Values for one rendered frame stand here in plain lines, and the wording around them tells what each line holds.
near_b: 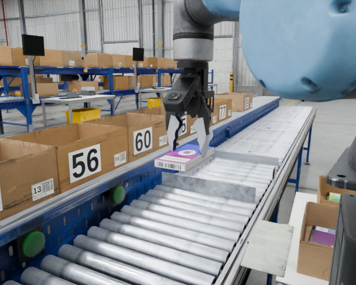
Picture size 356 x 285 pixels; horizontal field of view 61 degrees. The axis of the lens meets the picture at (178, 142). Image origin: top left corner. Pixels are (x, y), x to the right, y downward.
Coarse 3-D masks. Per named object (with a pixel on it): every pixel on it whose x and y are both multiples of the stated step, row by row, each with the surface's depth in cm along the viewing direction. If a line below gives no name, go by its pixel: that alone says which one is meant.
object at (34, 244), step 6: (30, 234) 85; (36, 234) 86; (42, 234) 88; (24, 240) 84; (30, 240) 84; (36, 240) 86; (42, 240) 88; (24, 246) 83; (30, 246) 84; (36, 246) 86; (42, 246) 88; (24, 252) 83; (30, 252) 84; (36, 252) 86
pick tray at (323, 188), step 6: (324, 180) 131; (318, 186) 127; (324, 186) 131; (330, 186) 130; (318, 192) 121; (324, 192) 132; (336, 192) 130; (342, 192) 129; (348, 192) 128; (354, 192) 127; (318, 198) 117; (324, 198) 129; (330, 204) 105; (336, 204) 105
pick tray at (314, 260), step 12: (312, 204) 104; (324, 204) 103; (312, 216) 105; (324, 216) 103; (336, 216) 102; (300, 240) 81; (300, 252) 82; (312, 252) 80; (324, 252) 79; (300, 264) 82; (312, 264) 81; (324, 264) 79; (312, 276) 81; (324, 276) 80
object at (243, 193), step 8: (168, 176) 147; (176, 176) 145; (184, 176) 143; (192, 176) 141; (168, 184) 148; (176, 184) 146; (184, 184) 144; (192, 184) 142; (200, 184) 140; (208, 184) 138; (216, 184) 136; (224, 184) 134; (232, 184) 132; (200, 192) 141; (208, 192) 139; (216, 192) 137; (224, 192) 135; (232, 192) 133; (240, 192) 132; (248, 192) 130; (248, 200) 131
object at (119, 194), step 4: (116, 188) 118; (120, 188) 120; (116, 192) 118; (120, 192) 120; (124, 192) 122; (112, 196) 117; (116, 196) 118; (120, 196) 120; (124, 196) 123; (116, 200) 118; (120, 200) 120
